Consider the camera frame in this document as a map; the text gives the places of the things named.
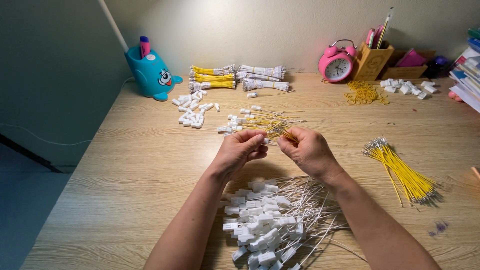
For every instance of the person's left hand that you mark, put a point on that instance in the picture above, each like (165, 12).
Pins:
(229, 153)

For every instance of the person's right hand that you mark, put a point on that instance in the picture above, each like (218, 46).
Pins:
(311, 153)

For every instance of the pile of bare white connectors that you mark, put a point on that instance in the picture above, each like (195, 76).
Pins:
(191, 110)

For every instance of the pile of yellow rubber bands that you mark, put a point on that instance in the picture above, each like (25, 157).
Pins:
(363, 93)

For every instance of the pink alarm clock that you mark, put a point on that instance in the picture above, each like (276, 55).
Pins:
(336, 64)

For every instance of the wooden pen cup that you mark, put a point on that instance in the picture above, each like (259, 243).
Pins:
(371, 62)

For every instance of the blue whale pen holder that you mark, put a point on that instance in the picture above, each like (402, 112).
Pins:
(150, 75)

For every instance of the small heap of white connectors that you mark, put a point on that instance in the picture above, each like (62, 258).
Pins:
(407, 88)

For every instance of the wooden desk tray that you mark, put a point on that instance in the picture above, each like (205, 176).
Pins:
(407, 71)

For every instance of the pink pen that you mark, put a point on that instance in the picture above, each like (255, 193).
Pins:
(370, 37)

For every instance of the pink highlighter marker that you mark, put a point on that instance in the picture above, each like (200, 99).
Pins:
(144, 47)

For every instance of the magenta wallet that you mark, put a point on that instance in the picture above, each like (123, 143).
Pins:
(411, 59)

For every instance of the yellow pencil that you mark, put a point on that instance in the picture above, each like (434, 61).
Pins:
(384, 28)

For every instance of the small pink toy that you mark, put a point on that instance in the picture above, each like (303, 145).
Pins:
(454, 96)

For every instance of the dark purple bottle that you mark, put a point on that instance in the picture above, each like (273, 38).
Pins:
(438, 65)

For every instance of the wooden stick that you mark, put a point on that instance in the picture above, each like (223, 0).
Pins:
(476, 172)

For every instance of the white lamp pole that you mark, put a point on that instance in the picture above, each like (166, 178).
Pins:
(112, 24)

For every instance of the stack of books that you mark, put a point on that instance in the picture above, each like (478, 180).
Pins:
(468, 75)

